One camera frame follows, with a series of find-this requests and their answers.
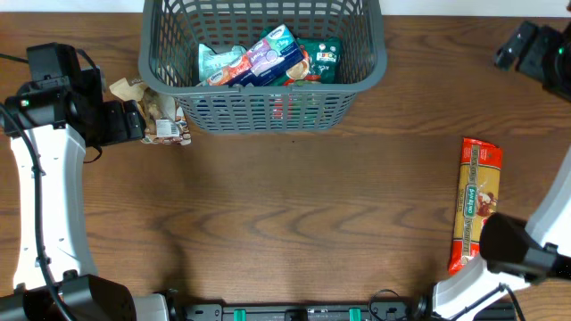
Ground grey plastic basket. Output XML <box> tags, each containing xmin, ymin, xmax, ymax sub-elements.
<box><xmin>138</xmin><ymin>0</ymin><xmax>387</xmax><ymax>134</ymax></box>

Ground mint green snack packet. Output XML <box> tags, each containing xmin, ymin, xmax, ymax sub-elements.
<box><xmin>198</xmin><ymin>44</ymin><xmax>246</xmax><ymax>81</ymax></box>

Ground blue Kleenex tissue pack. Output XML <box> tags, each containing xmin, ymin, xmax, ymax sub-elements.
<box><xmin>198</xmin><ymin>24</ymin><xmax>304</xmax><ymax>86</ymax></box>

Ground green Nescafe coffee bag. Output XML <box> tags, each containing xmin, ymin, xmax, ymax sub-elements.
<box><xmin>269</xmin><ymin>37</ymin><xmax>343</xmax><ymax>86</ymax></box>

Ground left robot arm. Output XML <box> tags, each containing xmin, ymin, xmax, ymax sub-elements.
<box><xmin>1</xmin><ymin>43</ymin><xmax>177</xmax><ymax>320</ymax></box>

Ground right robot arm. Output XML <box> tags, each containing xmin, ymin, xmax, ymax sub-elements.
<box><xmin>410</xmin><ymin>138</ymin><xmax>570</xmax><ymax>320</ymax></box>

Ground beige dried mushroom bag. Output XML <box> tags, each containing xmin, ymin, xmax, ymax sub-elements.
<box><xmin>109</xmin><ymin>78</ymin><xmax>192</xmax><ymax>146</ymax></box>

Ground orange spaghetti packet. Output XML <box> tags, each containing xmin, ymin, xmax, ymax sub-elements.
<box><xmin>448</xmin><ymin>137</ymin><xmax>503</xmax><ymax>276</ymax></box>

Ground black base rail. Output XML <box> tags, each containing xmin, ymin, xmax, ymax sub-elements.
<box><xmin>167</xmin><ymin>289</ymin><xmax>443</xmax><ymax>321</ymax></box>

